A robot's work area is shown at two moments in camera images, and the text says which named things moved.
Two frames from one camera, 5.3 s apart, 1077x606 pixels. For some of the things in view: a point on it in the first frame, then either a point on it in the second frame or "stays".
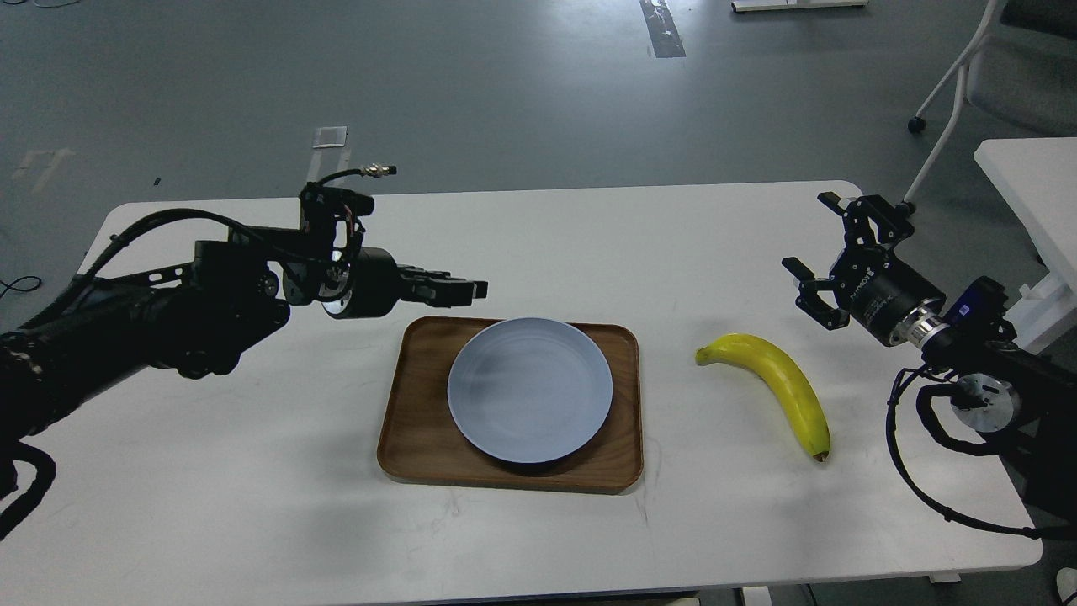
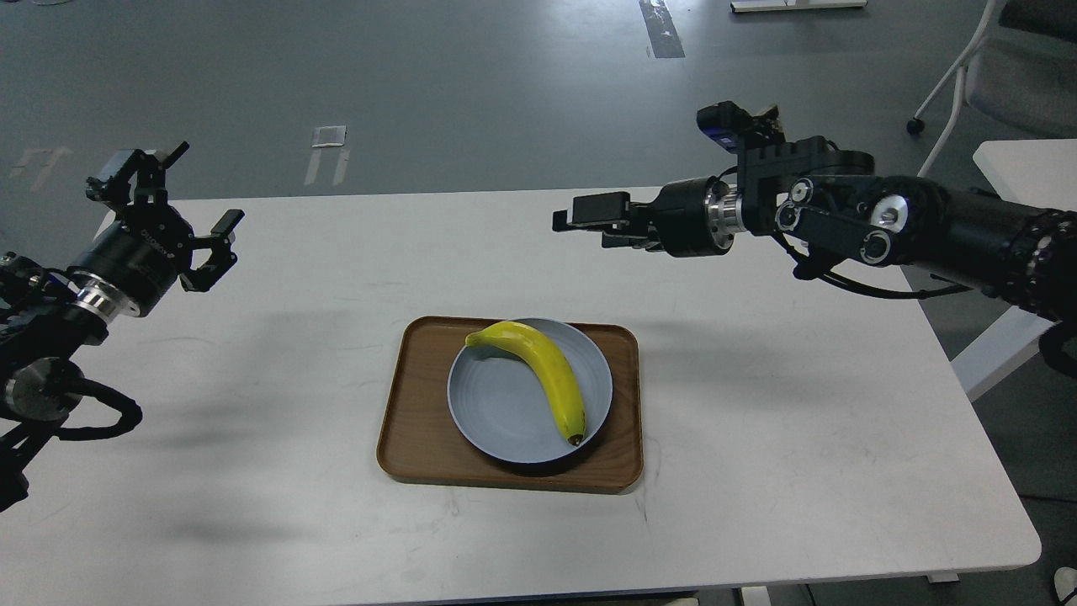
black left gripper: (372, 283) to (135, 263)
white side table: (1038, 175) stays
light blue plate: (531, 390) stays
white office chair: (1021, 69) stays
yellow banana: (782, 369) to (550, 364)
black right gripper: (872, 287) to (697, 217)
